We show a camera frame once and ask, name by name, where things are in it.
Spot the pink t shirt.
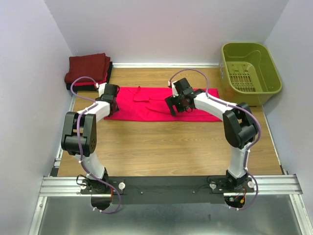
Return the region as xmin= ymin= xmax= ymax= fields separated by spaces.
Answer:
xmin=106 ymin=86 xmax=220 ymax=122

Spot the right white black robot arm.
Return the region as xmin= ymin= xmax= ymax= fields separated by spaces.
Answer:
xmin=165 ymin=78 xmax=261 ymax=192

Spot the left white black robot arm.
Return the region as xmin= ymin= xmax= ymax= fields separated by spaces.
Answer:
xmin=61 ymin=83 xmax=120 ymax=193

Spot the folded bright red shirt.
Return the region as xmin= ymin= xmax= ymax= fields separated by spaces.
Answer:
xmin=74 ymin=72 xmax=108 ymax=87

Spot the folded dark red shirt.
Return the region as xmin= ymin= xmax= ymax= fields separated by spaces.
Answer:
xmin=65 ymin=53 xmax=111 ymax=83

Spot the folded black shirt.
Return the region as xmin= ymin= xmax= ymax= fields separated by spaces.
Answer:
xmin=72 ymin=62 xmax=113 ymax=93

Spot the olive green plastic bin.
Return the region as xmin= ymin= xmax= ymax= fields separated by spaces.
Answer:
xmin=220 ymin=42 xmax=283 ymax=106

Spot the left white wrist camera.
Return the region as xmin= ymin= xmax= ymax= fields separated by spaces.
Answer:
xmin=95 ymin=82 xmax=107 ymax=97

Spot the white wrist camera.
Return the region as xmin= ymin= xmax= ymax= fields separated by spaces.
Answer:
xmin=95 ymin=82 xmax=107 ymax=97
xmin=168 ymin=81 xmax=178 ymax=97

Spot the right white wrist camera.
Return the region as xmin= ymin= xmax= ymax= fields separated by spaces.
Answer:
xmin=168 ymin=81 xmax=178 ymax=97

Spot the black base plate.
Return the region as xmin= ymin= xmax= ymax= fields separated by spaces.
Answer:
xmin=76 ymin=175 xmax=254 ymax=208

